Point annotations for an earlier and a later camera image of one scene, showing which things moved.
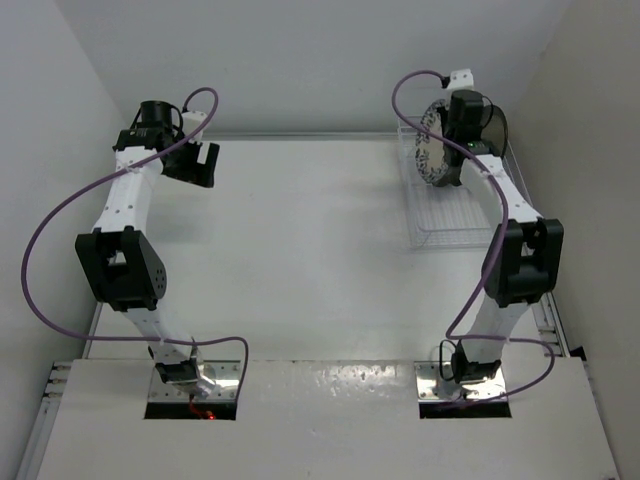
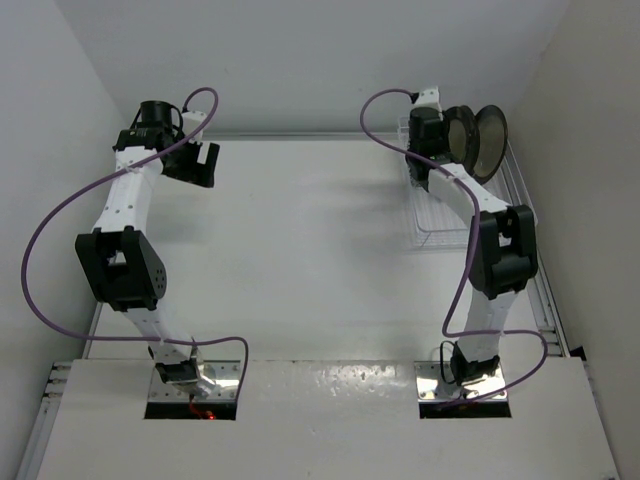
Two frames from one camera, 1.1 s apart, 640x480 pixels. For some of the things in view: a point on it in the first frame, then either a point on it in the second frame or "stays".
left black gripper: (196, 173) stays
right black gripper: (444, 114) to (444, 135)
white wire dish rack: (450, 218) stays
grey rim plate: (495, 129) stays
